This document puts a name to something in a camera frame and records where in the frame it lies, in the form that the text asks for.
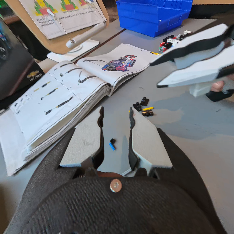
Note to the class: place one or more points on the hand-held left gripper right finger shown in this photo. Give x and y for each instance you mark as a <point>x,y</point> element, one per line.
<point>149,146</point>

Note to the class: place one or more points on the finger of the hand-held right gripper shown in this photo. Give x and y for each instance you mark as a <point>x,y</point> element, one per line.
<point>204,36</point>
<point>197,73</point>

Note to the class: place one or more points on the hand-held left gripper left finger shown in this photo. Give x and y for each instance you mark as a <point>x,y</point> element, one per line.
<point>84,142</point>

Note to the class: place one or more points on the blue toy pin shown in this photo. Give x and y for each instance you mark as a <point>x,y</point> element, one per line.
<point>112,146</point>

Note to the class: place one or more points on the person's right hand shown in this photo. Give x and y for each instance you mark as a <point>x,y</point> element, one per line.
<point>217,86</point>

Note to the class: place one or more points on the partly built toy car model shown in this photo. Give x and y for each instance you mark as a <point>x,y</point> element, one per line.
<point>168,43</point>

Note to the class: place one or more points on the yellow toy axle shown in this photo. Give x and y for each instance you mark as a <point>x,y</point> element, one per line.
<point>148,108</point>

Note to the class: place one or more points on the open instruction booklet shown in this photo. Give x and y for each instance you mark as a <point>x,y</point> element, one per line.
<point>54,91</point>

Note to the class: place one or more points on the blue storage bin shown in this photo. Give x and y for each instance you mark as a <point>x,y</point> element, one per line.
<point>146,22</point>

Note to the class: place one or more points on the black toy car set box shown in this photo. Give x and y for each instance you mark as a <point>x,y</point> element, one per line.
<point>18,73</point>

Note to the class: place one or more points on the wooden document stand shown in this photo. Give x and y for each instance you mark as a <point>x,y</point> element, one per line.
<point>54,45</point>

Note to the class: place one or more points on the printed instruction sheet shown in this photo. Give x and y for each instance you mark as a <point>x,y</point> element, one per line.
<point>73,18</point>

